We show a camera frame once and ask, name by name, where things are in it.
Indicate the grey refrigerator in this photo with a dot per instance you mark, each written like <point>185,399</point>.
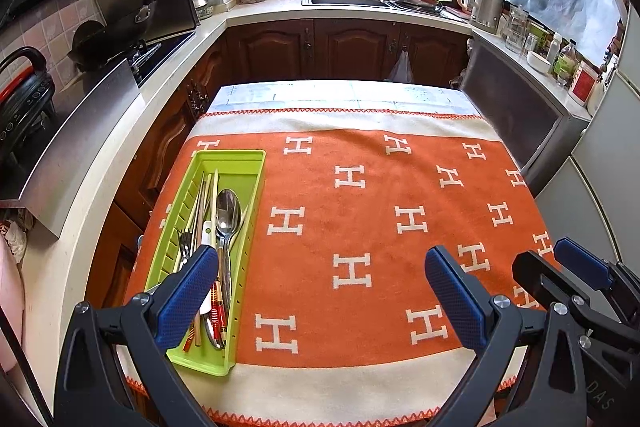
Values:
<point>600,167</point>

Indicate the pink appliance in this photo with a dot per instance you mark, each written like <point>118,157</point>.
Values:
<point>10,287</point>

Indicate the stainless steel sheet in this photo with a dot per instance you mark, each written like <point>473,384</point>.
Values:
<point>85,142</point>

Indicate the black wok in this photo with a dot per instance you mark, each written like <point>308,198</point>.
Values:
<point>95,47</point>

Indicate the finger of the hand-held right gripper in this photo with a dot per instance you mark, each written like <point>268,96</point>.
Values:
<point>582,262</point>
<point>545,277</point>

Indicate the grey steel cabinet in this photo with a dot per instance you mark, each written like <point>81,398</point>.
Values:
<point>515,107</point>

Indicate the green label bottle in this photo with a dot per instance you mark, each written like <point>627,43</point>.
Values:
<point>566,64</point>

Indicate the dark wooden cabinets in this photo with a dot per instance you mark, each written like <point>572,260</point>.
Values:
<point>345,47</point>

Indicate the small steel teapot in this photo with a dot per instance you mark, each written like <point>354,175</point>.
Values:
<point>200,2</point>

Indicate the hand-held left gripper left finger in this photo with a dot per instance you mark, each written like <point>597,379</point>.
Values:
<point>185,297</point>

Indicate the metal fork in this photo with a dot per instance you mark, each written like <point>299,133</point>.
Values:
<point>185,247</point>

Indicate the hanging plastic bag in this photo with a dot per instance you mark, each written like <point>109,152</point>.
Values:
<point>400,69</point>

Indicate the black gas stove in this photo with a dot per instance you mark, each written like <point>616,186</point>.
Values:
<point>165,57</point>

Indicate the green plastic utensil tray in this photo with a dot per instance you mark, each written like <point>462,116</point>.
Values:
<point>235,182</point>

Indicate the white countertop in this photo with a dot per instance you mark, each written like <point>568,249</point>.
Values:
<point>250,12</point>

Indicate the white bowl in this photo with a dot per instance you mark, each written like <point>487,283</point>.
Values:
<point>539,63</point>

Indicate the black red countertop appliance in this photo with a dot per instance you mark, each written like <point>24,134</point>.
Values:
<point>25,107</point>

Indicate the steel electric kettle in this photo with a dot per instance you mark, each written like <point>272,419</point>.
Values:
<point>487,4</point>

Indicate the glass jar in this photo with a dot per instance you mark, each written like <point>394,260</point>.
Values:
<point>516,32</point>

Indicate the pile of chopsticks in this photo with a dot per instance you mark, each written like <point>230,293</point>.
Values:
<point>214,197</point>

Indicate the white bottle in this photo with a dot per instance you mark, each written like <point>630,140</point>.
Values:
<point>554,49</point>

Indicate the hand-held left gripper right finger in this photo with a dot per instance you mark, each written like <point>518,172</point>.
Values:
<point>455,302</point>

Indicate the blue white tablecloth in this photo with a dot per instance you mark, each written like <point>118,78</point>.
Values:
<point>325,94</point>

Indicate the orange patterned blanket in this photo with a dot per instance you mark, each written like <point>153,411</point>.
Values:
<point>350,207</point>

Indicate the red label container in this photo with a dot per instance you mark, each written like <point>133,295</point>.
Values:
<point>582,84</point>

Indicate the steel sink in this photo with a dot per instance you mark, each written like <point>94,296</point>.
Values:
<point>345,0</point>

